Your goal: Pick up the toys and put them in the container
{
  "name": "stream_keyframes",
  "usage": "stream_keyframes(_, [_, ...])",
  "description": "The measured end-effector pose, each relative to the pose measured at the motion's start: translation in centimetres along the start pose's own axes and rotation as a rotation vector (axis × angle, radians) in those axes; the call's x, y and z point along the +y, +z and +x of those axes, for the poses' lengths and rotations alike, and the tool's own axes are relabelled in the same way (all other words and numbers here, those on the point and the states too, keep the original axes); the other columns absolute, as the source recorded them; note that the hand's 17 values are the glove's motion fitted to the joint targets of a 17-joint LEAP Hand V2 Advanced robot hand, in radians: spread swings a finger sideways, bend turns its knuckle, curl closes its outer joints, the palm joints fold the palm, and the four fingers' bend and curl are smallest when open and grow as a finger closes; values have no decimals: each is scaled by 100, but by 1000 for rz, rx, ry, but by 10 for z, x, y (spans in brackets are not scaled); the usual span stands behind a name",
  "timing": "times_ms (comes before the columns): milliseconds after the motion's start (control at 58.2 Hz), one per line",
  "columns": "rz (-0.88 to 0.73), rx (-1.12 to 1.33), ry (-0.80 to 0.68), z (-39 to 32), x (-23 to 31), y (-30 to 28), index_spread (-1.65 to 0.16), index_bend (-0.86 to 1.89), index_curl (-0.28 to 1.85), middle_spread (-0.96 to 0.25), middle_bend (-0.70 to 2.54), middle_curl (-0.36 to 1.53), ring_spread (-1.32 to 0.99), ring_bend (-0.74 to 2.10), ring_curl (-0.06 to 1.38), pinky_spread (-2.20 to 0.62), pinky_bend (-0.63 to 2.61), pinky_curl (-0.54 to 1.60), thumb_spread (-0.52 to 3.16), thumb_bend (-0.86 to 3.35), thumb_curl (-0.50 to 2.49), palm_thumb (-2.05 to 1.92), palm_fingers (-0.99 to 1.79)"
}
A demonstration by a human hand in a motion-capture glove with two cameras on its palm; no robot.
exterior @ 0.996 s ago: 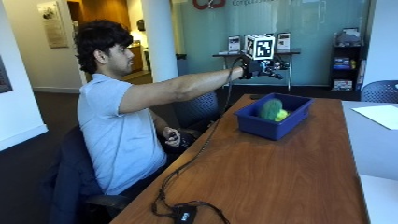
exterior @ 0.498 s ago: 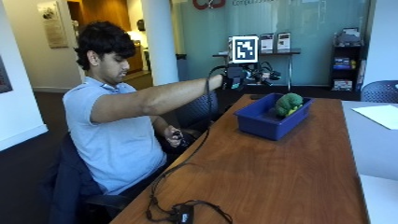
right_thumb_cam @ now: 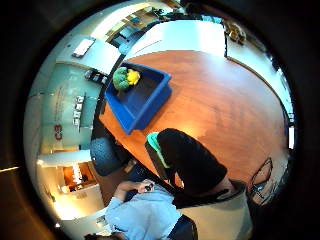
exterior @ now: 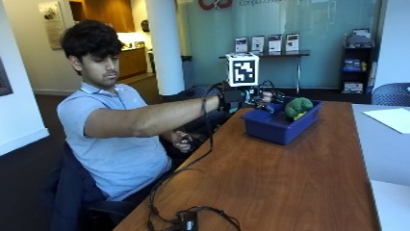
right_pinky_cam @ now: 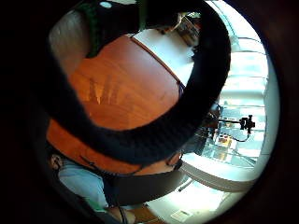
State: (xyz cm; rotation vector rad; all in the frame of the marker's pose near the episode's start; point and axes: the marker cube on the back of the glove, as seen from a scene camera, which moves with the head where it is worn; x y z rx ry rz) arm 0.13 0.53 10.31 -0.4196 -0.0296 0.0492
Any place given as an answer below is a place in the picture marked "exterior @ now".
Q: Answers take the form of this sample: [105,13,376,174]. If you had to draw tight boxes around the blue plastic bin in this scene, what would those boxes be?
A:
[240,97,324,146]

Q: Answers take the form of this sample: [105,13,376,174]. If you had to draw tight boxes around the dark blue jacket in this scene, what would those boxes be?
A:
[47,141,107,231]

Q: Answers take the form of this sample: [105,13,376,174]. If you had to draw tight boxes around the black display shelf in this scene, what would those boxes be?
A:
[337,28,377,95]

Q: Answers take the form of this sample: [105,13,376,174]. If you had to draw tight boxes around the green broccoli soft toy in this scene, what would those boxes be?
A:
[283,96,315,119]

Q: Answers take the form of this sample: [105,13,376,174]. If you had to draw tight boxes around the long black glove cable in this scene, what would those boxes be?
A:
[146,84,224,231]

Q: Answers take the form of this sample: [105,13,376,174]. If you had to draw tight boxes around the white and red magazines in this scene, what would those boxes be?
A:
[341,81,364,95]

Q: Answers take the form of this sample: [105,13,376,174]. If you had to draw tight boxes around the white marker cube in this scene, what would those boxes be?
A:
[223,52,260,88]

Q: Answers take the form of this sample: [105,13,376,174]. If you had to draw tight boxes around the blue booklets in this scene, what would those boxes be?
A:
[341,58,363,72]

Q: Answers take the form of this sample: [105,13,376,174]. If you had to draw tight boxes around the grey brochure pile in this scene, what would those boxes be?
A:
[344,28,372,49]

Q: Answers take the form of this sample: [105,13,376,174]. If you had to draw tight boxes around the brochure in clear stand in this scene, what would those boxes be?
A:
[266,34,283,54]
[232,37,250,55]
[284,33,300,53]
[250,35,266,54]

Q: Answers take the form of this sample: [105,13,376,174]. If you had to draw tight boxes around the dark framed picture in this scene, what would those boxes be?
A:
[0,57,14,97]

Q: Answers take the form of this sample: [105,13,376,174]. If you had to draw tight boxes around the wooden counter cabinet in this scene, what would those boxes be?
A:
[117,47,148,81]

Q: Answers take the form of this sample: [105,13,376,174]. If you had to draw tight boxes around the white paper sheet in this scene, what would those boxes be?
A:
[360,107,410,135]

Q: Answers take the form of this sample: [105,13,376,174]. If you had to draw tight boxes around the the person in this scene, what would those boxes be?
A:
[55,19,222,204]

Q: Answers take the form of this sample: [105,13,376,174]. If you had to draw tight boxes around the yellow soft toy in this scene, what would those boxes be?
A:
[291,111,308,122]

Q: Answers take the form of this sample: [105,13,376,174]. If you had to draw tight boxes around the white round pillar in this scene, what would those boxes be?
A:
[144,0,187,96]

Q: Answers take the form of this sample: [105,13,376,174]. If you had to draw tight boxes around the grey mesh chair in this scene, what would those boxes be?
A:
[369,82,410,107]

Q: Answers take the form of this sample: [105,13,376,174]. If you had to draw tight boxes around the dark mesh chair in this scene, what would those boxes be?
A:
[159,85,234,159]

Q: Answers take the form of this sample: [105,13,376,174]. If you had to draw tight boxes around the pale wall poster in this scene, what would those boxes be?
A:
[37,0,66,51]

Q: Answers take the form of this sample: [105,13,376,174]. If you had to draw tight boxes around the narrow console table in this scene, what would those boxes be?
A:
[218,49,311,94]

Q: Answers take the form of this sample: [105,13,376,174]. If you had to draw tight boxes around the small black electronics box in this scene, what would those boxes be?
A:
[175,210,199,231]

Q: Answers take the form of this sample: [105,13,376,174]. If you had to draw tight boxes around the black office chair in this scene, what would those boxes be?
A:
[82,172,171,230]

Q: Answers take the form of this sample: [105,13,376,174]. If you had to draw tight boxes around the wooden wall cabinet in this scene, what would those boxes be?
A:
[67,0,136,34]

